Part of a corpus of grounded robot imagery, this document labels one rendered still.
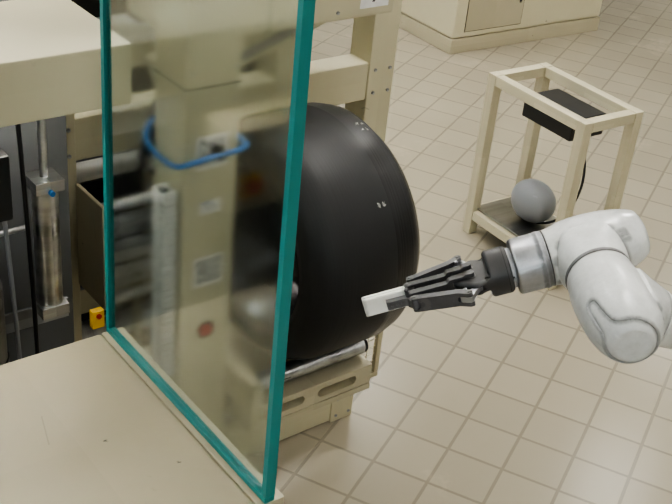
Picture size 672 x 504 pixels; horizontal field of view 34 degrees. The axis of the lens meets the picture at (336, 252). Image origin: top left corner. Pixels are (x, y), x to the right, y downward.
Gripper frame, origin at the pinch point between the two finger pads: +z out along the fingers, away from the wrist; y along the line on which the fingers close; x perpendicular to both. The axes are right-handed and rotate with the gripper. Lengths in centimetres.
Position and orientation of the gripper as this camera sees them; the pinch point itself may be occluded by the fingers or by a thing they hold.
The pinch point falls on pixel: (385, 301)
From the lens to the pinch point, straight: 173.0
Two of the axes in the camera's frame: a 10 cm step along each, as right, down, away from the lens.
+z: -9.6, 2.6, 0.7
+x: -2.6, -8.5, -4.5
